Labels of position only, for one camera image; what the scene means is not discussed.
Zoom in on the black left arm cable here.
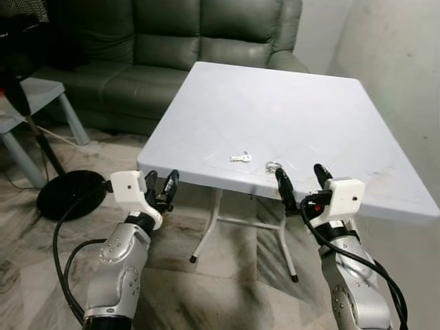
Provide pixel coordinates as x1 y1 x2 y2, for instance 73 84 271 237
52 180 112 324

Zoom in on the thin white floor cable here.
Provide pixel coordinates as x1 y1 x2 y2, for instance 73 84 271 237
31 122 149 157

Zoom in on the black fan stand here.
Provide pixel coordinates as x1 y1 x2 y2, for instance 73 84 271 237
0 69 107 221

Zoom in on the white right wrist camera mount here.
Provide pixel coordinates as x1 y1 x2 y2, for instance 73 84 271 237
313 177 366 224

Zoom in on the dark green leather sofa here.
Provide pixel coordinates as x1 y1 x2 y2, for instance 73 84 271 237
31 0 310 136

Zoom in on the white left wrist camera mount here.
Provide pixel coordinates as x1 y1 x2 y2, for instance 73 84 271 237
110 170 164 230

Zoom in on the white plastic folding table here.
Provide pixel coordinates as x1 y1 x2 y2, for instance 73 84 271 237
136 60 440 283

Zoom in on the grey plastic stool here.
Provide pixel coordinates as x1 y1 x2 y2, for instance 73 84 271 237
0 78 91 190

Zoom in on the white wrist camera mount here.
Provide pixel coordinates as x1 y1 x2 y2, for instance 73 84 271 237
110 170 164 230
313 177 366 224

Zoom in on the black mesh office chair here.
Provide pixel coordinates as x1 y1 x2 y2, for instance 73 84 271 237
0 0 52 76

